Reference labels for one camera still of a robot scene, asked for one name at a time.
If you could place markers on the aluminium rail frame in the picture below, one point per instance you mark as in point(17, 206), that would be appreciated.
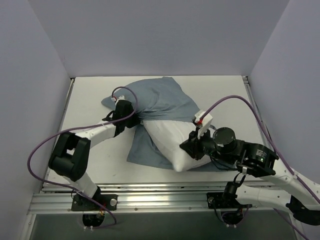
point(143, 189)

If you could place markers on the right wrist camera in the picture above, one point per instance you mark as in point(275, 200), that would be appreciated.
point(202, 122)

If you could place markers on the striped blue beige pillowcase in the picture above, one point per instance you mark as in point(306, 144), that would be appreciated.
point(156, 99)

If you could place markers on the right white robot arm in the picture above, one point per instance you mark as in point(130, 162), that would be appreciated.
point(293, 193)

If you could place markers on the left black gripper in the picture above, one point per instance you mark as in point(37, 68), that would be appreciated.
point(128, 118)

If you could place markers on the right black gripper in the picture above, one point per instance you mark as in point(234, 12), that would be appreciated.
point(191, 146)

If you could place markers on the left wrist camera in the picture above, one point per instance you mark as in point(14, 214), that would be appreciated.
point(115, 99)

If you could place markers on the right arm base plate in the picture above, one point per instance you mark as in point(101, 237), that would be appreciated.
point(222, 200)

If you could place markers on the white pillow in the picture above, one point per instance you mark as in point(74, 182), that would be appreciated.
point(167, 135)

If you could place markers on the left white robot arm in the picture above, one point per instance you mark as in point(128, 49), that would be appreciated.
point(70, 155)

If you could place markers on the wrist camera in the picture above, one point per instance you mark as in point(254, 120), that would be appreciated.
point(202, 122)
point(115, 99)

